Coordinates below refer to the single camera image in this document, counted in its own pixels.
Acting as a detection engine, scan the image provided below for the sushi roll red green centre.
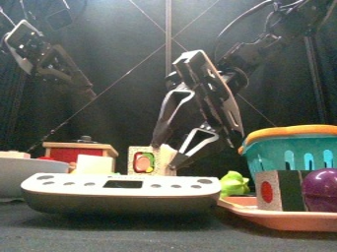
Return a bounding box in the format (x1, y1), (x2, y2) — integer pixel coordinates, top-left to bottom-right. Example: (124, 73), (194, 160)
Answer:
(125, 145), (161, 177)

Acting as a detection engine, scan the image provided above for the black sushi roll red centre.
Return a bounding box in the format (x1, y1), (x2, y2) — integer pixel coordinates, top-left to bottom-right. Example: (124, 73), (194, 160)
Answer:
(254, 169), (309, 213)

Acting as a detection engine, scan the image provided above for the black knob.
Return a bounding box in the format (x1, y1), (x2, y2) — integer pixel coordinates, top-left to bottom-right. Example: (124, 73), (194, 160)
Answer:
(75, 135), (96, 144)

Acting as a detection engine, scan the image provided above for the green toy vegetable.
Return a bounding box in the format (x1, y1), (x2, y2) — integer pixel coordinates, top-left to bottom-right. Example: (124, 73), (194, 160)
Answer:
(218, 170), (251, 199)

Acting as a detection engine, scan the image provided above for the wooden box red front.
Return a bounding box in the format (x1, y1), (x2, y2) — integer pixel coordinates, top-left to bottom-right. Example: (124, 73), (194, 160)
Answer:
(41, 141), (120, 173)

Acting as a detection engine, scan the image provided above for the teal basket orange rim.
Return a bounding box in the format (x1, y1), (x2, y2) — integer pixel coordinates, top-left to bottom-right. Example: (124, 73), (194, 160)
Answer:
(236, 124), (337, 185)

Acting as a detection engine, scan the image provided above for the small white item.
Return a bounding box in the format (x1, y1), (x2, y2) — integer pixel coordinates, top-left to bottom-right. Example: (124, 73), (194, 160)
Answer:
(0, 150), (32, 160)

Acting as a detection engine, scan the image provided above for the pink plastic tray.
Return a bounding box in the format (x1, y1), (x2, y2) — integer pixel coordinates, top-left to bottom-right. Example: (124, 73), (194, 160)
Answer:
(215, 195), (337, 233)

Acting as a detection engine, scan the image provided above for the grey bowl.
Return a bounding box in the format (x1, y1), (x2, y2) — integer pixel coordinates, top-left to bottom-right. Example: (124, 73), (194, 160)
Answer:
(0, 157), (71, 199)

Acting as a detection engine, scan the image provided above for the purple toy ball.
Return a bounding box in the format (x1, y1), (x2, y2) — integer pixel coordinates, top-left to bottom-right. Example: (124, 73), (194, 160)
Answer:
(301, 167), (337, 214)

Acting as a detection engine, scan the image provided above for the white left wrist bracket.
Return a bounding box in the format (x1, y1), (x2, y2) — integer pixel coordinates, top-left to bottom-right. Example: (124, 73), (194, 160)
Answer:
(2, 19), (45, 75)

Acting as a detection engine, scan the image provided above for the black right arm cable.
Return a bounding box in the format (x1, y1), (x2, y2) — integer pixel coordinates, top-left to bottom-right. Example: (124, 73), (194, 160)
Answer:
(212, 0), (275, 62)

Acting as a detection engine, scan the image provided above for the metal frame pole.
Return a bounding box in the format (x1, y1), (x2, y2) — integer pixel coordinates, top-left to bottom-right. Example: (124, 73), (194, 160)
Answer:
(164, 0), (172, 77)

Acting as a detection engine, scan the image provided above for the dark frame pole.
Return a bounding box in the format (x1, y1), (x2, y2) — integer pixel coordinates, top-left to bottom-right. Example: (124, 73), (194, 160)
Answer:
(303, 33), (329, 126)

